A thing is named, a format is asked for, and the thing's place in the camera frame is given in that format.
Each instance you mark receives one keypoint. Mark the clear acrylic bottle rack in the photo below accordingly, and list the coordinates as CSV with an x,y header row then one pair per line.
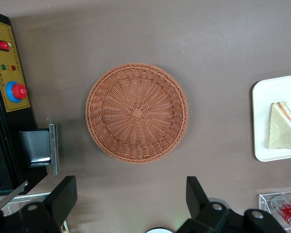
x,y
265,201

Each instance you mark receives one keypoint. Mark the round brown wicker basket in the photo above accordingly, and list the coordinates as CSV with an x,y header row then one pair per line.
x,y
137,112

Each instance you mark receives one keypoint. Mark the cream plastic tray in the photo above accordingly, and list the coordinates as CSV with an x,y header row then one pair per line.
x,y
262,121

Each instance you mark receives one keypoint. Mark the red emergency stop button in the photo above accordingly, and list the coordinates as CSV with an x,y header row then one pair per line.
x,y
18,91

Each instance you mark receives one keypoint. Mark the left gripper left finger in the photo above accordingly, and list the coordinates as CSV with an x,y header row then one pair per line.
x,y
55,201

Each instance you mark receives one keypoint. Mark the black control box yellow panel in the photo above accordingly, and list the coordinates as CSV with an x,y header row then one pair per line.
x,y
14,136

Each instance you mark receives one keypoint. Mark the red rocker switch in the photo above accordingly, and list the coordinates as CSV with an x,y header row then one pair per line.
x,y
4,45

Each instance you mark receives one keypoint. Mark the grey metal bracket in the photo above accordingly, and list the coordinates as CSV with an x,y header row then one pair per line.
x,y
38,148

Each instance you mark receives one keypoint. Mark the triangle sandwich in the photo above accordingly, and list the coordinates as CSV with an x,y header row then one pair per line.
x,y
283,131

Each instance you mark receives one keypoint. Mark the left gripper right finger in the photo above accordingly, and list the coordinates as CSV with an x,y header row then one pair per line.
x,y
208,218

